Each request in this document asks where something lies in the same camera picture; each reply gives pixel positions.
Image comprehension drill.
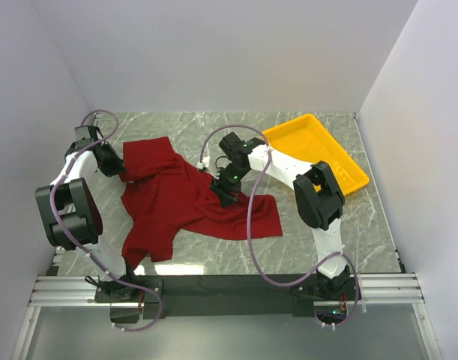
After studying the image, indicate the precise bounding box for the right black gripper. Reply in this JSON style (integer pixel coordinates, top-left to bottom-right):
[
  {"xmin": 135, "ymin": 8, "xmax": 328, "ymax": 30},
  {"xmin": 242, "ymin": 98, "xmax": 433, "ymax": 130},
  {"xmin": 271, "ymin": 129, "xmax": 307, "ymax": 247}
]
[{"xmin": 209, "ymin": 163, "xmax": 250, "ymax": 210}]

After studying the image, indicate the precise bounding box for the red t shirt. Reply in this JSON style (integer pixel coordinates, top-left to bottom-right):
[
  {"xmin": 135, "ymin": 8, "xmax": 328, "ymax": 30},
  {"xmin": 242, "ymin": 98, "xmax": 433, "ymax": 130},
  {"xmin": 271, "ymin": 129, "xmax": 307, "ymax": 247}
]
[{"xmin": 119, "ymin": 136, "xmax": 283, "ymax": 267}]

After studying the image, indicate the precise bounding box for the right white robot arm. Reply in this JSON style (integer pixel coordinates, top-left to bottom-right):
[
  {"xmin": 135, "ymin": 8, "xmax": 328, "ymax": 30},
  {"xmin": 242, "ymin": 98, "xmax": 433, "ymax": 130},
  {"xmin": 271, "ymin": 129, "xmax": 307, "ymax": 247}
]
[{"xmin": 199, "ymin": 132, "xmax": 350, "ymax": 300}]

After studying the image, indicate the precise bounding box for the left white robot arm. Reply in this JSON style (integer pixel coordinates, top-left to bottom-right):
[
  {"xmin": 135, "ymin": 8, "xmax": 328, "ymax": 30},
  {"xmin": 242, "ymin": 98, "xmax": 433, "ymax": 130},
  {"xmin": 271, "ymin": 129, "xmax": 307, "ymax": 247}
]
[{"xmin": 34, "ymin": 125, "xmax": 139, "ymax": 302}]

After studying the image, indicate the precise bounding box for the yellow plastic tray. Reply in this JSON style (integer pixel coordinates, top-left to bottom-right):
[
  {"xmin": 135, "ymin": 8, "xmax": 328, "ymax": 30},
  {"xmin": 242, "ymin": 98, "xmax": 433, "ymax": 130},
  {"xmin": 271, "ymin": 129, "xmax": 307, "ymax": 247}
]
[{"xmin": 263, "ymin": 114, "xmax": 370, "ymax": 195}]

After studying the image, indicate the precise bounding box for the black base crossbar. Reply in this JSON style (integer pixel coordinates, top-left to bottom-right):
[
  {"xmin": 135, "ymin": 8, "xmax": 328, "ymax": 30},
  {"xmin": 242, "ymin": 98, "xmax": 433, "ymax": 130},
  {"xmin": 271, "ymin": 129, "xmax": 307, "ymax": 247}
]
[{"xmin": 93, "ymin": 273, "xmax": 363, "ymax": 320}]

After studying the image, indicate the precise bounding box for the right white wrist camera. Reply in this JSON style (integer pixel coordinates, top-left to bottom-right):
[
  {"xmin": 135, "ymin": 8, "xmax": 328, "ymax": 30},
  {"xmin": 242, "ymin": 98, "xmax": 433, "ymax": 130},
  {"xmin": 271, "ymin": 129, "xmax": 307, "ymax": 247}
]
[{"xmin": 196, "ymin": 156, "xmax": 211, "ymax": 172}]

